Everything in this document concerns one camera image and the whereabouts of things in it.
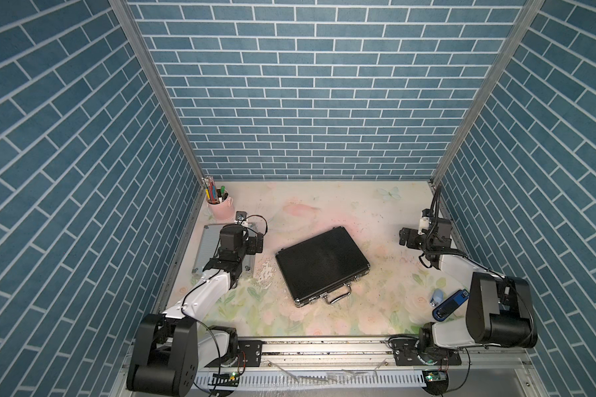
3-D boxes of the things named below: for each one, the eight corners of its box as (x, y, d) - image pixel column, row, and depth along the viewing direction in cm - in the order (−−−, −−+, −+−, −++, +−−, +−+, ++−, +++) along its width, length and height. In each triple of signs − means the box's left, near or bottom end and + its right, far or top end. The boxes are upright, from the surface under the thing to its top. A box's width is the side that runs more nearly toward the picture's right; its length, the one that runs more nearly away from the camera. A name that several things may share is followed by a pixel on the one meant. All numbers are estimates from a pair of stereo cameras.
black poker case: (300, 318, 82) (300, 313, 77) (276, 258, 96) (274, 250, 91) (373, 283, 90) (377, 276, 85) (340, 232, 104) (342, 224, 99)
